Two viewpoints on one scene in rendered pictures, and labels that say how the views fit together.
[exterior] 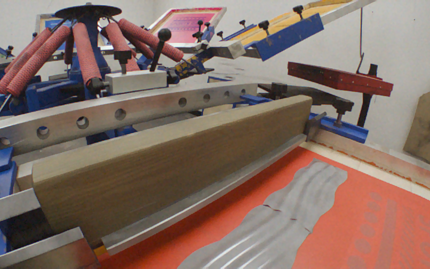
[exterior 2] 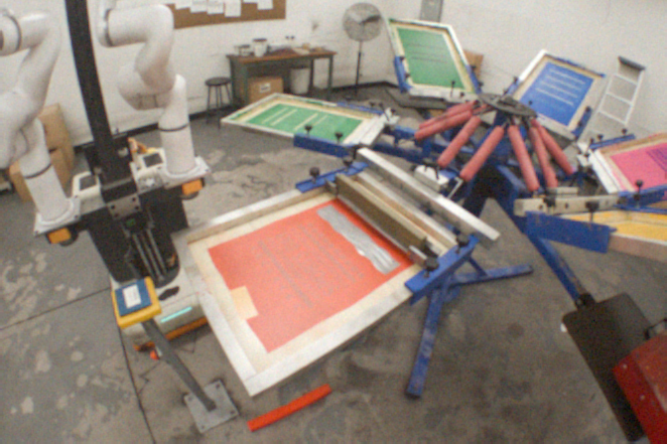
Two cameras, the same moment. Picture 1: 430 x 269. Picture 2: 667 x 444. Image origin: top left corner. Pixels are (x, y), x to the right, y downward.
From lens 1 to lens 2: 1.02 m
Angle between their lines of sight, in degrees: 81
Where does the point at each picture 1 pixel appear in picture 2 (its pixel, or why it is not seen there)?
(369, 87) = not seen: outside the picture
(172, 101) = (424, 199)
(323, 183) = (373, 254)
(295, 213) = (355, 236)
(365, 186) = (370, 275)
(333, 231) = (345, 246)
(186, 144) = (357, 193)
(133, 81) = (423, 177)
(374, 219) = (346, 263)
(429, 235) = (326, 281)
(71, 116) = (387, 172)
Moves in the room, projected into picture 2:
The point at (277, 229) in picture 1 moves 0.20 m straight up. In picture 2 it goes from (349, 230) to (356, 181)
